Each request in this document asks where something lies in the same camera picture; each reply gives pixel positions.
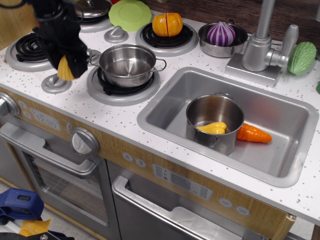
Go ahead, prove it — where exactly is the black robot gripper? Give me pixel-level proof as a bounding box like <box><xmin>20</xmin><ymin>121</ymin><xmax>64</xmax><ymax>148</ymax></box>
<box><xmin>27</xmin><ymin>0</ymin><xmax>89</xmax><ymax>78</ymax></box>

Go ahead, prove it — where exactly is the yellow toy corn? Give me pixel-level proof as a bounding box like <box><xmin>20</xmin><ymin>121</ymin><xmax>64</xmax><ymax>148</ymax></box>
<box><xmin>57</xmin><ymin>55</ymin><xmax>75</xmax><ymax>81</ymax></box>

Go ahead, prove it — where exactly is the front grey stove knob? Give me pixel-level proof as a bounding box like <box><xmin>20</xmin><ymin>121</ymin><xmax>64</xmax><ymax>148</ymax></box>
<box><xmin>41</xmin><ymin>74</ymin><xmax>72</xmax><ymax>94</ymax></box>

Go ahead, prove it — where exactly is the grey stove knob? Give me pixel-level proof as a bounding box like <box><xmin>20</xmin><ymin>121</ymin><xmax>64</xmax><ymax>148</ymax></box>
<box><xmin>41</xmin><ymin>74</ymin><xmax>72</xmax><ymax>94</ymax></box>
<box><xmin>104</xmin><ymin>26</ymin><xmax>129</xmax><ymax>44</ymax></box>
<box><xmin>86</xmin><ymin>48</ymin><xmax>102</xmax><ymax>67</ymax></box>

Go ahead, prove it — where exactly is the middle grey stove knob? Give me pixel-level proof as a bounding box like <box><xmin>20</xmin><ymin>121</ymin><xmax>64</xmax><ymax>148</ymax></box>
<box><xmin>86</xmin><ymin>48</ymin><xmax>102</xmax><ymax>67</ymax></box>

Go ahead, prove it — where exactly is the front left stove burner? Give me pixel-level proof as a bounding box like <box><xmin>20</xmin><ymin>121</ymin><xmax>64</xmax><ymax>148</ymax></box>
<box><xmin>5</xmin><ymin>32</ymin><xmax>53</xmax><ymax>72</ymax></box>

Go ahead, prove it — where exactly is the stove burner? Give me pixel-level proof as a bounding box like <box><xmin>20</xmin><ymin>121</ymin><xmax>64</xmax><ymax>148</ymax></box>
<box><xmin>5</xmin><ymin>32</ymin><xmax>53</xmax><ymax>72</ymax></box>
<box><xmin>86</xmin><ymin>67</ymin><xmax>161</xmax><ymax>107</ymax></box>
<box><xmin>76</xmin><ymin>8</ymin><xmax>112</xmax><ymax>33</ymax></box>
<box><xmin>135</xmin><ymin>23</ymin><xmax>199</xmax><ymax>57</ymax></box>

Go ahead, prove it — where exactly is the back left stove burner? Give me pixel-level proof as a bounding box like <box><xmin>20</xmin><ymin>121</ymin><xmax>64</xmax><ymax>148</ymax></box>
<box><xmin>76</xmin><ymin>8</ymin><xmax>112</xmax><ymax>33</ymax></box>

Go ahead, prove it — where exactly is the front right stove burner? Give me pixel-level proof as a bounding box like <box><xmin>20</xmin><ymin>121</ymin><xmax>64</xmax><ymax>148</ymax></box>
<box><xmin>86</xmin><ymin>67</ymin><xmax>161</xmax><ymax>107</ymax></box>

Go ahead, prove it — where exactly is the back grey stove knob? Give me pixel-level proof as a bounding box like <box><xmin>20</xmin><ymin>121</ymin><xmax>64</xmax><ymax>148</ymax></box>
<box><xmin>104</xmin><ymin>26</ymin><xmax>129</xmax><ymax>44</ymax></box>

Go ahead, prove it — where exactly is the shallow steel pan on stove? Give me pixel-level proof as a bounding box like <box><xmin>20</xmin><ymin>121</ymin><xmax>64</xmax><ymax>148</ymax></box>
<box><xmin>88</xmin><ymin>44</ymin><xmax>167</xmax><ymax>88</ymax></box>

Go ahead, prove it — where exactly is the back right stove burner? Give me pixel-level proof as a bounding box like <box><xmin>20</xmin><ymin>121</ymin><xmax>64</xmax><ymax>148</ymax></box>
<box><xmin>135</xmin><ymin>23</ymin><xmax>199</xmax><ymax>57</ymax></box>

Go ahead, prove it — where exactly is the steel pot lid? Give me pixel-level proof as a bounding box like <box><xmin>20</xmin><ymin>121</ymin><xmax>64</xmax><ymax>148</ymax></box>
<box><xmin>74</xmin><ymin>0</ymin><xmax>112</xmax><ymax>19</ymax></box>

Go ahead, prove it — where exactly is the left oven dial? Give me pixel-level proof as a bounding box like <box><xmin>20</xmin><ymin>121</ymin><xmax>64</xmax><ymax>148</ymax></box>
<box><xmin>0</xmin><ymin>92</ymin><xmax>21</xmax><ymax>117</ymax></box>

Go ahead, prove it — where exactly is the oven dial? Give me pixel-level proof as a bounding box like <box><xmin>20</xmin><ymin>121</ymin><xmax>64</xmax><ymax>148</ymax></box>
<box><xmin>71</xmin><ymin>127</ymin><xmax>100</xmax><ymax>155</ymax></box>
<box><xmin>0</xmin><ymin>92</ymin><xmax>21</xmax><ymax>117</ymax></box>

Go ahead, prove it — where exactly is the green toy plate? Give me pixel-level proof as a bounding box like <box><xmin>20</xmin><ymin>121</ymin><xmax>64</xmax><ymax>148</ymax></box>
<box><xmin>108</xmin><ymin>0</ymin><xmax>153</xmax><ymax>32</ymax></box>

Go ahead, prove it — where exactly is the right oven dial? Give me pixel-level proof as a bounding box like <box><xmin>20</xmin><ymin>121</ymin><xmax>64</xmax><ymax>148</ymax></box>
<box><xmin>71</xmin><ymin>127</ymin><xmax>100</xmax><ymax>155</ymax></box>

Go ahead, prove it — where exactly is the orange toy pumpkin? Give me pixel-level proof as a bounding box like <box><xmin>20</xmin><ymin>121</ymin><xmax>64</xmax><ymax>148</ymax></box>
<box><xmin>152</xmin><ymin>12</ymin><xmax>183</xmax><ymax>38</ymax></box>

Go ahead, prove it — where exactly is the toy oven door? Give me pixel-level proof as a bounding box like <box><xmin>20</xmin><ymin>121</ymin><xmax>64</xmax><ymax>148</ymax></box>
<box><xmin>0</xmin><ymin>122</ymin><xmax>121</xmax><ymax>240</ymax></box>

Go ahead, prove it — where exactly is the blue clamp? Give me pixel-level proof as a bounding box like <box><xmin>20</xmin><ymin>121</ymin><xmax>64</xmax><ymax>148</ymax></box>
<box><xmin>0</xmin><ymin>188</ymin><xmax>44</xmax><ymax>220</ymax></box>

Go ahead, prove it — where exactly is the purple toy onion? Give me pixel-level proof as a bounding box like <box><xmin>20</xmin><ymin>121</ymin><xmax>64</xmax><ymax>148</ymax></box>
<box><xmin>207</xmin><ymin>21</ymin><xmax>236</xmax><ymax>47</ymax></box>

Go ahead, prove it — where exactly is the tall steel pot in sink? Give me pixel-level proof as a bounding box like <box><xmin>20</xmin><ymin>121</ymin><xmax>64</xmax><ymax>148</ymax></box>
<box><xmin>185</xmin><ymin>92</ymin><xmax>245</xmax><ymax>155</ymax></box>

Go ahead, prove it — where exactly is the toy dishwasher door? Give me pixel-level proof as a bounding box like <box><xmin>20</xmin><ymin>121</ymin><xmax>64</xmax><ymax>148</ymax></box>
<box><xmin>107</xmin><ymin>162</ymin><xmax>265</xmax><ymax>240</ymax></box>

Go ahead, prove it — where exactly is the yellow toy pepper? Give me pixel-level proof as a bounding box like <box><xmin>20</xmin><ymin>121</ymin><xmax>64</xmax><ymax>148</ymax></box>
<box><xmin>196</xmin><ymin>121</ymin><xmax>227</xmax><ymax>135</ymax></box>

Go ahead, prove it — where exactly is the small steel bowl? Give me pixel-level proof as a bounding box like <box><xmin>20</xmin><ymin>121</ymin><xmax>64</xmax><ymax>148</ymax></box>
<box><xmin>198</xmin><ymin>22</ymin><xmax>248</xmax><ymax>58</ymax></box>

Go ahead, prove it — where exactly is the yellow tape piece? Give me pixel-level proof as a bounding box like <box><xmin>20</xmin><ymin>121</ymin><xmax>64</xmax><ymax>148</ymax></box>
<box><xmin>18</xmin><ymin>219</ymin><xmax>51</xmax><ymax>237</ymax></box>

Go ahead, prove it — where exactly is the silver toy faucet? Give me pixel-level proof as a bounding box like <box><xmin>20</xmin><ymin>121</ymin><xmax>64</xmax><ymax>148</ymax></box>
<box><xmin>225</xmin><ymin>0</ymin><xmax>299</xmax><ymax>88</ymax></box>

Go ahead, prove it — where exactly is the orange toy carrot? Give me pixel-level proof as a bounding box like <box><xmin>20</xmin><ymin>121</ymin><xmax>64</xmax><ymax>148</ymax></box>
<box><xmin>237</xmin><ymin>123</ymin><xmax>272</xmax><ymax>143</ymax></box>

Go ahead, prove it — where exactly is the grey toy sink basin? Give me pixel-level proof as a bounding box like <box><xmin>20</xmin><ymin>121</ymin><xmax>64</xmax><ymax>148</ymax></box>
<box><xmin>137</xmin><ymin>67</ymin><xmax>319</xmax><ymax>188</ymax></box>

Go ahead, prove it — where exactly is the green toy bitter gourd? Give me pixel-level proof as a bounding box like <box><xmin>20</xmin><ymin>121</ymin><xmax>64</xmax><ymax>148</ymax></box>
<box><xmin>287</xmin><ymin>41</ymin><xmax>317</xmax><ymax>76</ymax></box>

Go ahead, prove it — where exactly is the dark green toy at edge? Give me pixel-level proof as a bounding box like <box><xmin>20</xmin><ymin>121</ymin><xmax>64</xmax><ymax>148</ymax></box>
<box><xmin>316</xmin><ymin>82</ymin><xmax>320</xmax><ymax>94</ymax></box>

